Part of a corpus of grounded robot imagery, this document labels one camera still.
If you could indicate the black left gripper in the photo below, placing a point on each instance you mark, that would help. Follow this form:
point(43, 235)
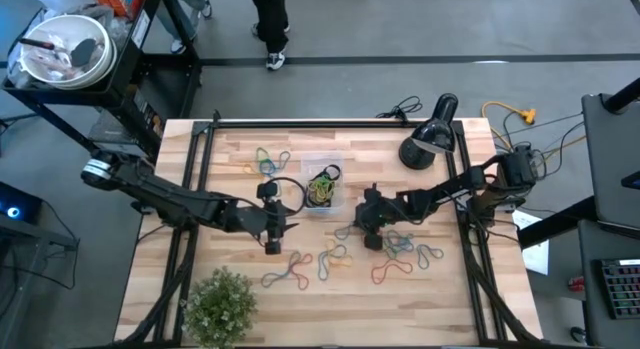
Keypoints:
point(265, 224)

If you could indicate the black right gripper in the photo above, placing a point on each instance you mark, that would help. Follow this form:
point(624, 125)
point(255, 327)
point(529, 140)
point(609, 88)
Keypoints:
point(382, 214)

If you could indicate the black rubber band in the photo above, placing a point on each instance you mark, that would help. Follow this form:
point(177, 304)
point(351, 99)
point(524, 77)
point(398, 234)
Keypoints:
point(335, 168)
point(309, 201)
point(290, 178)

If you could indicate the green rubber band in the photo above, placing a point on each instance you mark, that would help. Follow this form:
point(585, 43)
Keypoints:
point(325, 186)
point(400, 239)
point(260, 151)

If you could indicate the yellow rubber band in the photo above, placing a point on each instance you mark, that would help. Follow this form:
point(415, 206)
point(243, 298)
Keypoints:
point(347, 261)
point(320, 189)
point(250, 165)

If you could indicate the red rubber band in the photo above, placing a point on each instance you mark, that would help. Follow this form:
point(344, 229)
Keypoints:
point(374, 276)
point(309, 259)

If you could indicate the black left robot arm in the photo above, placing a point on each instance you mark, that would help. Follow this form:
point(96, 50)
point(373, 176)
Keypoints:
point(165, 199)

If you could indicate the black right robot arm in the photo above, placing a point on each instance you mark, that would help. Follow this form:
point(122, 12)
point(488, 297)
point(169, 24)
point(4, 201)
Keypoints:
point(440, 191)

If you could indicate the clear plastic bin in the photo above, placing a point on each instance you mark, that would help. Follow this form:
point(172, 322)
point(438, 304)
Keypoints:
point(306, 161)

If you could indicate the black desk lamp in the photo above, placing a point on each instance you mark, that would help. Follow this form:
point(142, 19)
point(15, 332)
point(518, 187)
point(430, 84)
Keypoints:
point(430, 134)

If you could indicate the green artificial plant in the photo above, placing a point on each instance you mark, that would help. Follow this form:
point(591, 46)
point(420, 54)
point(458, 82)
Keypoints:
point(220, 309)

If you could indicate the white paper sheet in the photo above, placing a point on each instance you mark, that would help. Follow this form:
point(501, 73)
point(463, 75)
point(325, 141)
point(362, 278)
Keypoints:
point(537, 256)

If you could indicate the black utility cart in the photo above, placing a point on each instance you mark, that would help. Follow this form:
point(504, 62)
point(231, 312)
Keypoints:
point(150, 84)

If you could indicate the person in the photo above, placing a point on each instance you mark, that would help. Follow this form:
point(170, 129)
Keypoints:
point(177, 46)
point(270, 14)

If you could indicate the small red object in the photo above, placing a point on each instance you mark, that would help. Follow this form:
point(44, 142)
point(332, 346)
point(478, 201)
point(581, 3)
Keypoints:
point(576, 284)

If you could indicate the dark side desk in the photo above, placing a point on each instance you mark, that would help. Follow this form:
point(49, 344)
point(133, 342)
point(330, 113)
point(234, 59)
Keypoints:
point(600, 239)

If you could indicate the grey side table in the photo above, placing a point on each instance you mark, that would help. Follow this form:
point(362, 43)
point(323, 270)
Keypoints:
point(610, 159)

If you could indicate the black floor stand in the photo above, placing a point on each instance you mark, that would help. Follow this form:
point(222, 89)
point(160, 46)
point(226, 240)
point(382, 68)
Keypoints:
point(30, 239)

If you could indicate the black computer blue light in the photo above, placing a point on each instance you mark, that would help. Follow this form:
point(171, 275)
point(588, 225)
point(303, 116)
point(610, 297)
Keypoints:
point(20, 204)

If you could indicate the black keypad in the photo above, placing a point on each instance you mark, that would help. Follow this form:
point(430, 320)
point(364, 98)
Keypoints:
point(622, 289)

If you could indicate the orange cardboard boxes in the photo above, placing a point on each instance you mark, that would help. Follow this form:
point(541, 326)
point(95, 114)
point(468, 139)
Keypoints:
point(117, 1)

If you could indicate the black pole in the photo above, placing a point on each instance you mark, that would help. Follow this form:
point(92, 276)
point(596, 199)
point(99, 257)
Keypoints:
point(622, 99)

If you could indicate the white bowl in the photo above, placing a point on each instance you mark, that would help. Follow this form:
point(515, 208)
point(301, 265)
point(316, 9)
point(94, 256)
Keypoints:
point(75, 21)

